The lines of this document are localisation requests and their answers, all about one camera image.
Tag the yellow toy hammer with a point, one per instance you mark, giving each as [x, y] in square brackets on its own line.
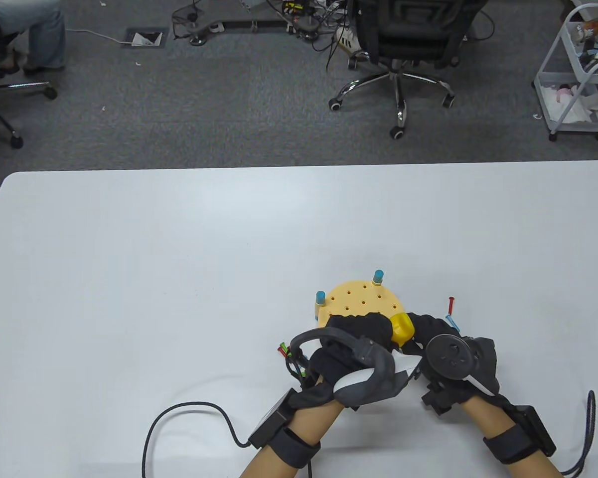
[402, 329]

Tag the black chrome office chair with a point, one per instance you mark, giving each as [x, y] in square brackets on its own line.
[25, 85]

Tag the grey tracking controller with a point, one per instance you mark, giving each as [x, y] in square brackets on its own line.
[373, 378]
[448, 356]

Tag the white crumpled cloth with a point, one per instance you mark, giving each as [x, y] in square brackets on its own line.
[573, 107]

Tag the floor outlet box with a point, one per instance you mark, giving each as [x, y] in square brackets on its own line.
[144, 39]

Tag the black mesh office chair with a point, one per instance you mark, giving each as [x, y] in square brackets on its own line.
[408, 45]

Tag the yellow round tap bench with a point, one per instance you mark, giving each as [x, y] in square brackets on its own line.
[359, 298]

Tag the person's left hand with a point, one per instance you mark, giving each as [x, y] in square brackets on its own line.
[359, 328]

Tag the person's right hand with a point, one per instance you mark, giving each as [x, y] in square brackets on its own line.
[428, 326]

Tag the person's right forearm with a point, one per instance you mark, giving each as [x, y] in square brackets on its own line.
[483, 416]

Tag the blue toy nail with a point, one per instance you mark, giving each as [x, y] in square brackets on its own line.
[450, 318]

